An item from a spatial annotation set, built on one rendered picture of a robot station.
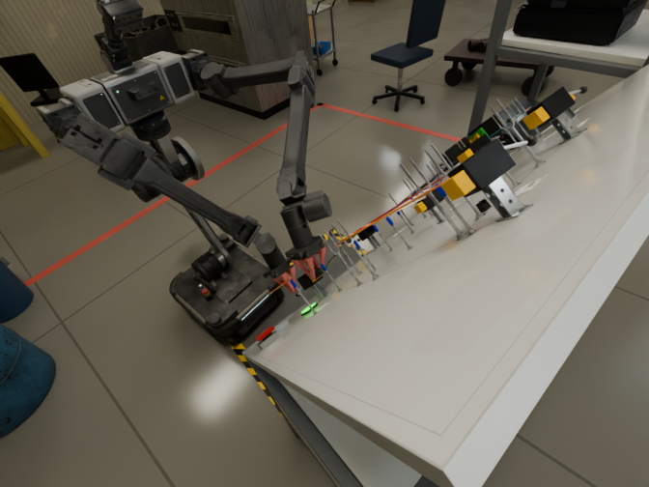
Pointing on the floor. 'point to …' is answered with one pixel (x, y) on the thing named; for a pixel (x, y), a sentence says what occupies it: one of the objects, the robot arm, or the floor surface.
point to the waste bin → (12, 294)
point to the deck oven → (243, 42)
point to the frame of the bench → (307, 431)
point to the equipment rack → (627, 54)
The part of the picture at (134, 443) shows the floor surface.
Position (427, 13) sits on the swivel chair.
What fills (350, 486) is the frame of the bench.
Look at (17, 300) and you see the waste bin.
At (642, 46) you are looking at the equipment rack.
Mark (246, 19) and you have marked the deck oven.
